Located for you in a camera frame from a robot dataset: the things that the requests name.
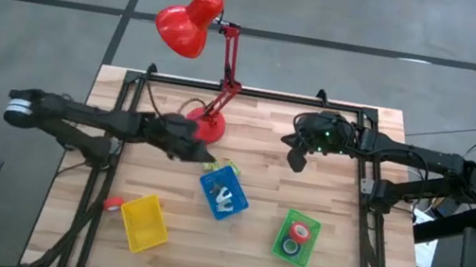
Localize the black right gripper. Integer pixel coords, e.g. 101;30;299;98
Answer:
275;104;362;183

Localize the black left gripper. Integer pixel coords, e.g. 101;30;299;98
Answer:
149;109;223;168

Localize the dark staple remover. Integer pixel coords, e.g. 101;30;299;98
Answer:
207;182;224;199

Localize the red tape roll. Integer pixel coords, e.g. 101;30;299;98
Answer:
101;194;126;215
287;220;315;246

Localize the blue plastic basket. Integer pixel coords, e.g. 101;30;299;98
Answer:
193;161;256;226

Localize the yellow plastic basket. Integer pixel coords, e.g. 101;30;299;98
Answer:
114;188;175;258

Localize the green plastic basket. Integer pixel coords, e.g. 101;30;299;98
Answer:
269;206;325;267

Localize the red desk lamp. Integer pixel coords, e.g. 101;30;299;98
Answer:
136;0;256;149

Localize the white paper sheet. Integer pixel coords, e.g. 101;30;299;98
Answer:
402;206;445;267

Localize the black support beam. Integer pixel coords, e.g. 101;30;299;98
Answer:
410;196;476;254

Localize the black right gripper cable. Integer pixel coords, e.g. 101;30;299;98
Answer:
290;107;317;139

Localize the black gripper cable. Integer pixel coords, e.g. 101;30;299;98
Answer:
140;79;168;117
290;107;317;139

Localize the black metal table frame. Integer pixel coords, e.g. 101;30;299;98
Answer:
19;46;454;267

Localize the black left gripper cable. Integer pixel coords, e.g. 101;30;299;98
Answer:
140;79;168;117

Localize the yellow cable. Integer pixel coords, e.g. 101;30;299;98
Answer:
429;195;449;213

